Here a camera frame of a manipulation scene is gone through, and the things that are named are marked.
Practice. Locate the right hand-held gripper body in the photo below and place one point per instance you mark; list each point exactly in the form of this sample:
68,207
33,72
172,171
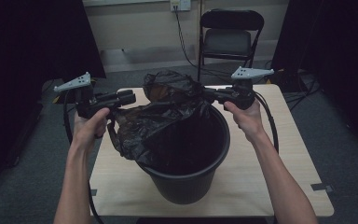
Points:
244,95

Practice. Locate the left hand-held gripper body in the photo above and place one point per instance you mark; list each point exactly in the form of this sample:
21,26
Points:
85,102

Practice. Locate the black plastic garbage bag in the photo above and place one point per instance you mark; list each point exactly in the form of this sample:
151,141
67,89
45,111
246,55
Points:
155,124

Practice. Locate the grey plastic trash bin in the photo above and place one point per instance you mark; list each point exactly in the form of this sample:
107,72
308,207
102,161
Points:
186,189

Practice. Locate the person's right hand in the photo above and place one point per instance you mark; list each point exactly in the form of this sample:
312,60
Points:
248,121

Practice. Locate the person's left hand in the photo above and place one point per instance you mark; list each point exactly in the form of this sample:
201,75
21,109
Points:
87,130

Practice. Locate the black folding chair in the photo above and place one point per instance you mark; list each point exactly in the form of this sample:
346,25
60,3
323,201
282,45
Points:
227,42

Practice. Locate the black curtain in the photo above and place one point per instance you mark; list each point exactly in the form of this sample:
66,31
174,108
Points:
28,46
338,46

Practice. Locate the grey tape piece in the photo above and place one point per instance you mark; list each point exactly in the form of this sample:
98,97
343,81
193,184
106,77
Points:
321,187
93,192

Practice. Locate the white wall outlet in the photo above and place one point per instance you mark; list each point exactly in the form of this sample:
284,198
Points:
181,4

